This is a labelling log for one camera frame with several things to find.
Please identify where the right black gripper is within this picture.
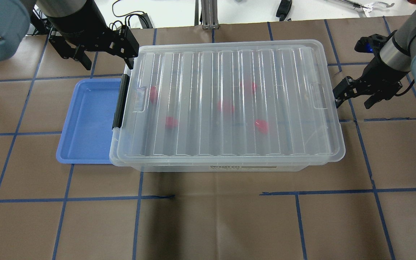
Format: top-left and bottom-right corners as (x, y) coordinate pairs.
(333, 64), (403, 110)

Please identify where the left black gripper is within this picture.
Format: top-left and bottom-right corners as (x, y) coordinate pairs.
(48, 0), (140, 71)

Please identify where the red block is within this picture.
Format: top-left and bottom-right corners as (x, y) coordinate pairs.
(149, 86), (159, 104)
(165, 116), (179, 129)
(254, 120), (269, 134)
(240, 81), (257, 96)
(217, 100), (235, 114)

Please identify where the clear ribbed box lid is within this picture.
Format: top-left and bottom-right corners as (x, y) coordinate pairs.
(109, 39), (346, 167)

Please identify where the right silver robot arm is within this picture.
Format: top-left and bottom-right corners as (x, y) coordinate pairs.
(333, 10), (416, 109)

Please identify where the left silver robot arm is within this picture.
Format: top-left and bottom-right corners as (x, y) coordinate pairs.
(0, 0), (140, 70)

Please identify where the red block in box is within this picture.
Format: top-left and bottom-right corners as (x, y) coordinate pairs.
(149, 86), (159, 104)

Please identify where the clear plastic storage box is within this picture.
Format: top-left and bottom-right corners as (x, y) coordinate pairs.
(109, 40), (346, 172)

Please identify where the blue plastic tray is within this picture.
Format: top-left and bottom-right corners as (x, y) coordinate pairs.
(56, 78), (121, 164)

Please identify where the red block under lid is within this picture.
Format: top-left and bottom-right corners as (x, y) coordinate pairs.
(217, 100), (235, 114)
(254, 120), (269, 134)
(240, 81), (257, 96)

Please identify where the brown paper table cover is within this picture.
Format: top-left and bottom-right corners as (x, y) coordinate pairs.
(0, 36), (416, 260)

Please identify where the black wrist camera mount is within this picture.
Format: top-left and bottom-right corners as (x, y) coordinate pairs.
(354, 33), (394, 54)

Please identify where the black box latch handle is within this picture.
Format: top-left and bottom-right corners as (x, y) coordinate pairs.
(112, 74), (130, 129)

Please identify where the aluminium frame post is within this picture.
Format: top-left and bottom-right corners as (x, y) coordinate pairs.
(194, 0), (219, 30)

